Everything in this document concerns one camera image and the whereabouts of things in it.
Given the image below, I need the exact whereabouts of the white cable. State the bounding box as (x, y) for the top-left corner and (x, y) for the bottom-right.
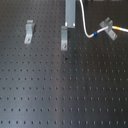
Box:
(78, 0), (128, 39)

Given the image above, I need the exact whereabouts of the middle grey cable clip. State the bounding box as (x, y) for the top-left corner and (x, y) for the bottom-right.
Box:
(61, 26), (68, 51)

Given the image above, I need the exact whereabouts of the grey cable clip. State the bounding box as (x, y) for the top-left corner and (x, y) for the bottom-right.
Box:
(61, 26), (68, 51)
(24, 20), (35, 44)
(100, 18), (117, 40)

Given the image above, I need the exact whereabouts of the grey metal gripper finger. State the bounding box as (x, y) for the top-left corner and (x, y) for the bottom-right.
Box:
(65, 0), (76, 27)

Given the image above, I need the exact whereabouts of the right grey cable clip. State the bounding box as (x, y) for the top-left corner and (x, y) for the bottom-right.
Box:
(100, 18), (117, 40)

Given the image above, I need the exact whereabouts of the left grey cable clip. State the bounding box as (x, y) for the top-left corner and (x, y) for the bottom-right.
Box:
(24, 20), (35, 44)

